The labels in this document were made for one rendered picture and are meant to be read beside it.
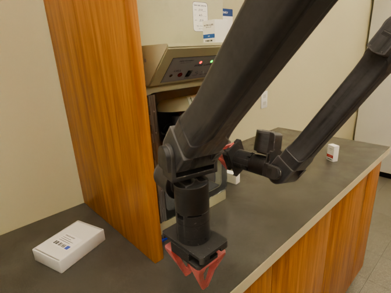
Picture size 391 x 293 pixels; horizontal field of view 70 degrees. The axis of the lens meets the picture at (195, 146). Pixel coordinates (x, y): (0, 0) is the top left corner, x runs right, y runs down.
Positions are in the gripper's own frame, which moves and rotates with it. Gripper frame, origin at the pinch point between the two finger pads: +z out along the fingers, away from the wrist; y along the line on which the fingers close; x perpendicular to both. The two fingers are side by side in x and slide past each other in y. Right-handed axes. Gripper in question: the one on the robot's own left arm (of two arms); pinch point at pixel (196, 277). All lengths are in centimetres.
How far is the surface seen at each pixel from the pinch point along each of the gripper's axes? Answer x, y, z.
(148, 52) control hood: -14, 30, -39
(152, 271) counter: -4.1, 22.3, 16.0
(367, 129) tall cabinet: -325, 61, 55
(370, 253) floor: -181, 8, 110
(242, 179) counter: -64, 39, 16
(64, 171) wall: -2, 76, 2
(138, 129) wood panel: -6.1, 24.7, -22.5
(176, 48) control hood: -16.8, 22.0, -39.9
